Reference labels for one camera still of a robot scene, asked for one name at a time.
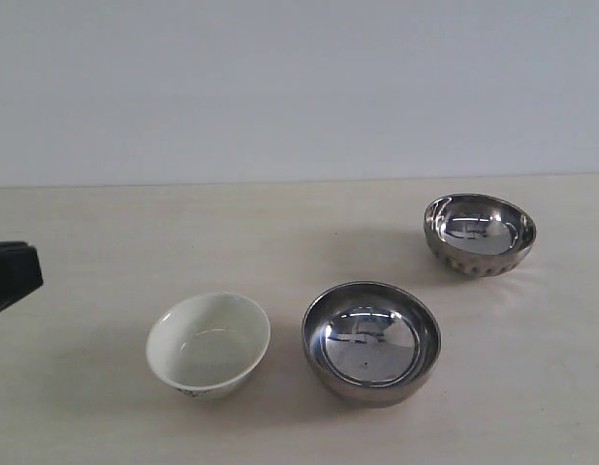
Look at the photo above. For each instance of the ribbed stainless steel bowl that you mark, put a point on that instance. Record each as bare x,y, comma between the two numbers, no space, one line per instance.
478,235

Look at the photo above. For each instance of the smooth stainless steel bowl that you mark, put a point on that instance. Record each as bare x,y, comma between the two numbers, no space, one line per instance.
371,344

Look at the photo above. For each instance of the white ceramic bowl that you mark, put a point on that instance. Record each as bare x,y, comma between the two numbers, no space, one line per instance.
208,345

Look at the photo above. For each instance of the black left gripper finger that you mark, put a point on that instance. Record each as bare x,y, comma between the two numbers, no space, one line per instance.
20,272

